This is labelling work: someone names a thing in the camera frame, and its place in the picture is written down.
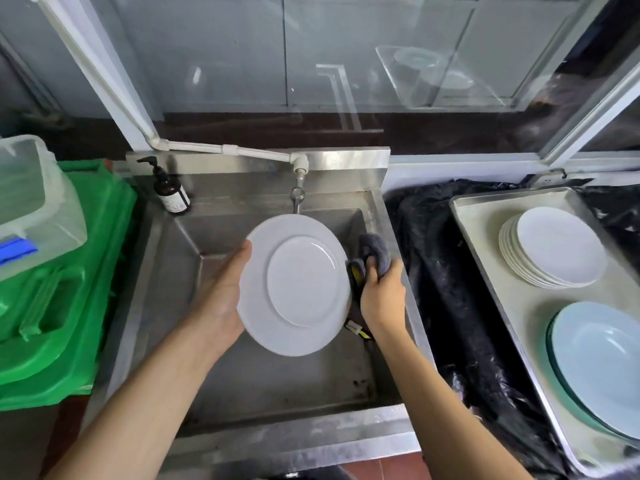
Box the person's left hand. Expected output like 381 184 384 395
192 240 254 351

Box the person's right hand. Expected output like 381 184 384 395
358 254 408 341

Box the grey and yellow dishcloth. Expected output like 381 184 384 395
345 233 396 341

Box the large white dinner plate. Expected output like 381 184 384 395
236 214 352 357

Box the person's right forearm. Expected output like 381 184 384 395
371 326 535 480

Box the person's left forearm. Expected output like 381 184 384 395
44 315 240 480

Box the black plastic sheet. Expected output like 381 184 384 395
384 179 640 478

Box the metal tap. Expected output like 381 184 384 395
290 167 309 215

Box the brown pump soap bottle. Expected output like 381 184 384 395
136 156 192 215

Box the stainless steel sink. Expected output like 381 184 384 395
82 147 437 480

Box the metal tray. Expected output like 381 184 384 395
449 186 640 478

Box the green plastic bin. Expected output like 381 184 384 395
0 160 139 413

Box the stack of small white plates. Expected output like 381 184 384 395
498 207 609 290

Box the green rimmed bowl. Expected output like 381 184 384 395
545 315 640 448

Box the clear plastic storage container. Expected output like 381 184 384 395
0 135 89 283

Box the white framed glass window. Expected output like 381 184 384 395
107 0 640 168

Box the white water pipe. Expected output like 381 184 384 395
27 0 311 175

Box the pale blue bowl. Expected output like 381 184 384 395
551 301 640 440

